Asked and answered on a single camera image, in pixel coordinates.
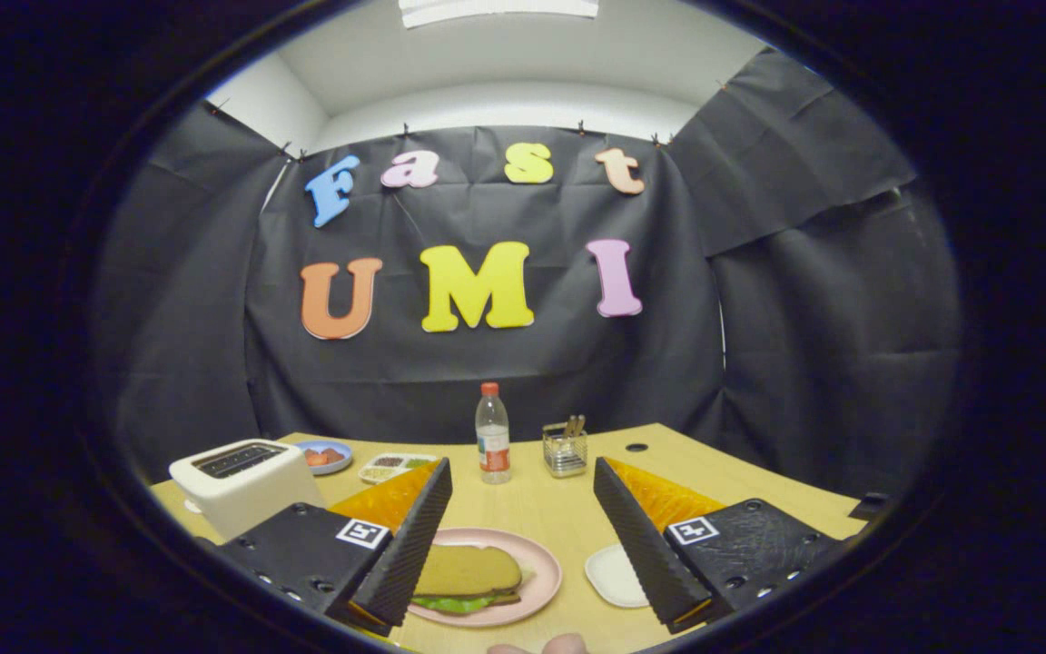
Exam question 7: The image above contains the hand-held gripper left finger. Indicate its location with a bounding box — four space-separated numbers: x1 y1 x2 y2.
214 457 454 637

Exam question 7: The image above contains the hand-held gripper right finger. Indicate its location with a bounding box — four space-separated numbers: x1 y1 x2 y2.
592 457 842 635

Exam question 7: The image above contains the brown toast slice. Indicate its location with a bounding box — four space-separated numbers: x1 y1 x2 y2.
412 543 524 599

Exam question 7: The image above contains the green lettuce leaf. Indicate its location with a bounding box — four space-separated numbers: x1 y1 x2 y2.
411 568 538 615

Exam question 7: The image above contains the white plate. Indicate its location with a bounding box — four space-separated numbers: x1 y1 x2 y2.
584 543 651 609

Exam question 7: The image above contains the white divided seasoning tray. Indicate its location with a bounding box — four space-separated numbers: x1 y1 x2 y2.
359 452 439 484

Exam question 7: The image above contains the pink plate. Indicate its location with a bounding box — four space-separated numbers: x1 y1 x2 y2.
405 528 563 629

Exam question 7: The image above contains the blue plate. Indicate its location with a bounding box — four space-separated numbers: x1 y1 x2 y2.
294 440 354 476

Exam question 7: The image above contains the clear red-capped water bottle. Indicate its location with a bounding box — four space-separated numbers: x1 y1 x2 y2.
475 381 512 485

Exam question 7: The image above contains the white toaster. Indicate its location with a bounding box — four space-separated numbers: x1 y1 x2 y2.
168 439 326 542

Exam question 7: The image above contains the black backdrop cloth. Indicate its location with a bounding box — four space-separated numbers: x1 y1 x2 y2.
92 45 960 496

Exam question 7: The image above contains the ceiling light panel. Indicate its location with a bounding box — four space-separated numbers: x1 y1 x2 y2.
398 0 600 30

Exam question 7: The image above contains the metal wire utensil holder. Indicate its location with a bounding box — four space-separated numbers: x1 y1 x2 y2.
542 423 588 479

